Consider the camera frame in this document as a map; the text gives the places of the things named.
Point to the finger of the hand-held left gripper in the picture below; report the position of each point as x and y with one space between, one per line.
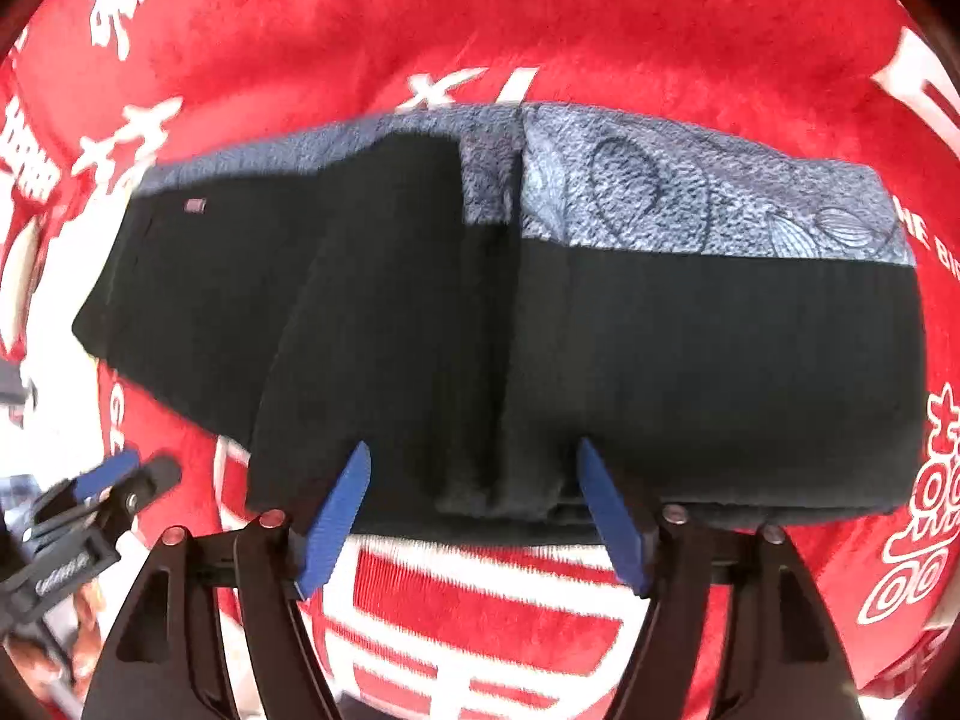
109 474
146 484

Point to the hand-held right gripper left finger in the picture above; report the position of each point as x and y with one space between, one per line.
337 517

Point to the black pants with blue stripes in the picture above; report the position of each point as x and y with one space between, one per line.
600 360

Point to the red printed blanket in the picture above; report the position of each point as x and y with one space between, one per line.
570 22

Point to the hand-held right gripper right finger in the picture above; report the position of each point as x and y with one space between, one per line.
611 517

